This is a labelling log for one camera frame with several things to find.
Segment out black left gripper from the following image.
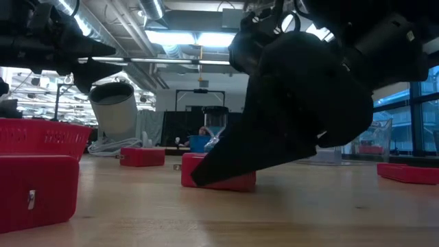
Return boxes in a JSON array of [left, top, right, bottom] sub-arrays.
[[36, 2, 123, 95]]

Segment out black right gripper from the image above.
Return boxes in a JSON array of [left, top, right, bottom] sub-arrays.
[[191, 9, 351, 188]]

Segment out white sand hourglass black caps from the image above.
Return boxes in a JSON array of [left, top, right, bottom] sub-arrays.
[[201, 105, 230, 154]]

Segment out red plug adapter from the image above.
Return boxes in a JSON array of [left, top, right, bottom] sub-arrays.
[[115, 146, 166, 168], [0, 154, 80, 235], [376, 163, 439, 186], [173, 152, 257, 193]]

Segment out clear plastic bin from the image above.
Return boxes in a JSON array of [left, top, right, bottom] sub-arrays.
[[296, 118, 394, 166]]

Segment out dark framed window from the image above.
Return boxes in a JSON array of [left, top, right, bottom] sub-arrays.
[[372, 64, 439, 157]]

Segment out person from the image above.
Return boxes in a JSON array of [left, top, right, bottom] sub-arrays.
[[178, 126, 211, 148]]

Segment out LED light bar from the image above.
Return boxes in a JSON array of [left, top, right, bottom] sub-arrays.
[[78, 56, 231, 66]]

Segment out blue plastic basket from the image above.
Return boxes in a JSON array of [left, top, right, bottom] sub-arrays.
[[187, 134, 213, 154]]

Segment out grey cloth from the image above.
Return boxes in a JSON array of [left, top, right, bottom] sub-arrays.
[[136, 108, 165, 147]]

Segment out red plastic basket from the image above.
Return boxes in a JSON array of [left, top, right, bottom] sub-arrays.
[[0, 117, 93, 163]]

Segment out black partition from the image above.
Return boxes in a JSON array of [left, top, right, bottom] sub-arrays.
[[160, 110, 243, 148]]

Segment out ceiling light panel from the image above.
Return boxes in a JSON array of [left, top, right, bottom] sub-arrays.
[[144, 30, 237, 48]]

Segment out thin black frame stand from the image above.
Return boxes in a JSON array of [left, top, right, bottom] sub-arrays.
[[54, 83, 91, 121]]

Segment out round silver air duct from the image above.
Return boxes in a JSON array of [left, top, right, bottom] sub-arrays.
[[139, 0, 165, 21]]

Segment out white lamp cable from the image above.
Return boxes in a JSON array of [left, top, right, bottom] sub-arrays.
[[87, 132, 154, 158]]

